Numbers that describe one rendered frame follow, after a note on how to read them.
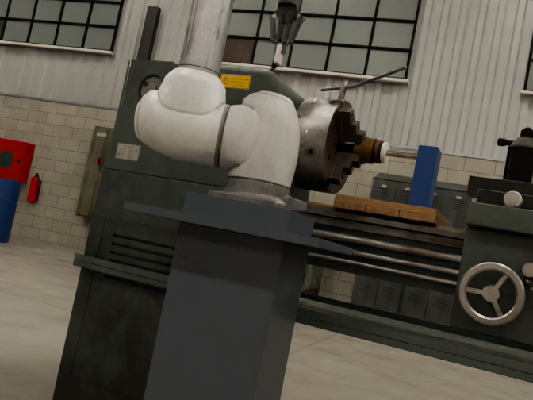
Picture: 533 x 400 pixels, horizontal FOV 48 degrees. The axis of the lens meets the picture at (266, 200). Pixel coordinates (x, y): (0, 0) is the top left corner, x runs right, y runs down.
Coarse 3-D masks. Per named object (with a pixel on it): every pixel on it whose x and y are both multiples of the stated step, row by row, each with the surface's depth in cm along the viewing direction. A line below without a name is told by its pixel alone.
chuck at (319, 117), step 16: (320, 112) 189; (336, 112) 190; (304, 128) 189; (320, 128) 186; (336, 128) 193; (304, 144) 188; (320, 144) 186; (304, 160) 189; (320, 160) 187; (304, 176) 193; (320, 176) 190; (336, 192) 202
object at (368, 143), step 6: (366, 138) 194; (372, 138) 194; (354, 144) 195; (360, 144) 194; (366, 144) 192; (372, 144) 191; (378, 144) 191; (354, 150) 194; (360, 150) 192; (366, 150) 191; (372, 150) 191; (378, 150) 190; (360, 156) 192; (366, 156) 192; (372, 156) 192; (378, 156) 191; (360, 162) 194; (366, 162) 194; (372, 162) 194; (378, 162) 192
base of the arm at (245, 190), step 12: (228, 180) 140; (240, 180) 137; (252, 180) 136; (216, 192) 137; (228, 192) 137; (240, 192) 136; (252, 192) 136; (264, 192) 136; (276, 192) 137; (288, 192) 141; (264, 204) 134; (276, 204) 132; (288, 204) 139; (300, 204) 139
